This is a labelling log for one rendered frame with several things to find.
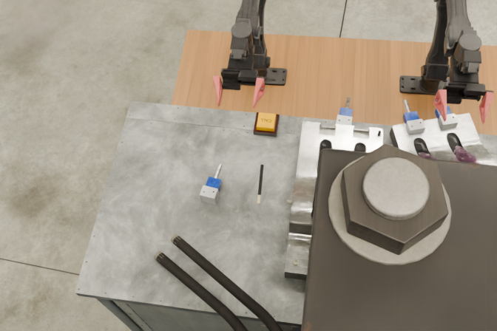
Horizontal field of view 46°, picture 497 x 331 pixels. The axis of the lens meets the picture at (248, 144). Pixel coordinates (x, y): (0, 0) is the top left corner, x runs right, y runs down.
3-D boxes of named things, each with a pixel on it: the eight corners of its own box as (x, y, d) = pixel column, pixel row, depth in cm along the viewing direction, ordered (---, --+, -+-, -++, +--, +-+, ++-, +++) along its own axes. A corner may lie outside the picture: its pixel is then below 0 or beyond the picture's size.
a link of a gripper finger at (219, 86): (234, 99, 156) (239, 70, 160) (208, 97, 156) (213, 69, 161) (237, 112, 161) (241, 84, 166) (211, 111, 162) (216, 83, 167)
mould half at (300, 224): (302, 134, 199) (302, 113, 187) (379, 142, 196) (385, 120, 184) (284, 277, 175) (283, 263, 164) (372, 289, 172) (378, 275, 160)
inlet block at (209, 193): (214, 166, 195) (212, 159, 190) (228, 170, 194) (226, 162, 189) (201, 202, 189) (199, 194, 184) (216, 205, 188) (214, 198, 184)
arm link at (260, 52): (265, 73, 200) (266, -23, 183) (245, 72, 200) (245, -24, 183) (266, 66, 205) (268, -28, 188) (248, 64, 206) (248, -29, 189)
